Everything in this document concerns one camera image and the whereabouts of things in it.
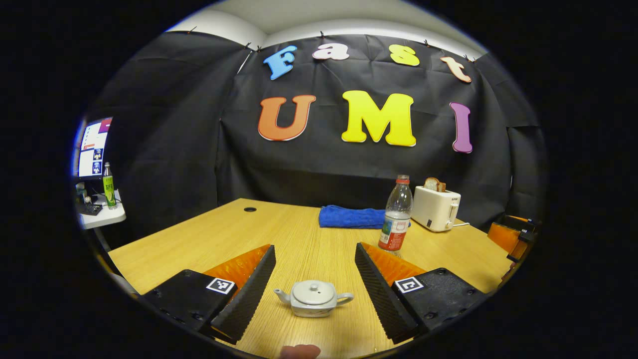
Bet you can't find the white toaster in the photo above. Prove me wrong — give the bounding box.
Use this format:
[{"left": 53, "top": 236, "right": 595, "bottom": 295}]
[{"left": 412, "top": 185, "right": 462, "bottom": 232}]

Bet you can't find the blue towel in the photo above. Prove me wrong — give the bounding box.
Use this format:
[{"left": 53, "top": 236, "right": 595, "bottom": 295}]
[{"left": 319, "top": 204, "right": 412, "bottom": 229}]

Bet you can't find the white side table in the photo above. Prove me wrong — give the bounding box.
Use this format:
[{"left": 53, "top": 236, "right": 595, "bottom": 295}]
[{"left": 80, "top": 192, "right": 127, "bottom": 230}]

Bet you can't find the white floral teacup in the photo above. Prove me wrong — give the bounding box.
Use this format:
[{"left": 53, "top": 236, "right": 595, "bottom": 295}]
[{"left": 274, "top": 280, "right": 354, "bottom": 318}]

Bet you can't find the green drink bottle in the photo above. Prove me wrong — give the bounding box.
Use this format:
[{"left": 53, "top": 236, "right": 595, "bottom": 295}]
[{"left": 103, "top": 162, "right": 117, "bottom": 210}]

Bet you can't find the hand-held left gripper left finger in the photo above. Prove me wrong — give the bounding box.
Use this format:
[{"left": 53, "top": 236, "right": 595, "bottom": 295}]
[{"left": 141, "top": 244, "right": 277, "bottom": 345}]

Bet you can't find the clear plastic water bottle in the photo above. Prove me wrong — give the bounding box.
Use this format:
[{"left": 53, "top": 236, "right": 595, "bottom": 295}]
[{"left": 378, "top": 175, "right": 414, "bottom": 256}]

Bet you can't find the computer monitor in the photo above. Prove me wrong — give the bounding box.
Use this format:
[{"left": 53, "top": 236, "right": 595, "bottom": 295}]
[{"left": 77, "top": 117, "right": 113, "bottom": 179}]

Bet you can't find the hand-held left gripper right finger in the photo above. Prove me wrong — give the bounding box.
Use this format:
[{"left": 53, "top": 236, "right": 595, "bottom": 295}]
[{"left": 354, "top": 242, "right": 487, "bottom": 345}]

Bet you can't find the black backdrop cloth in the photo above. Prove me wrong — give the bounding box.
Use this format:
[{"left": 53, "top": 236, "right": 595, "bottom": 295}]
[{"left": 80, "top": 31, "right": 548, "bottom": 245}]

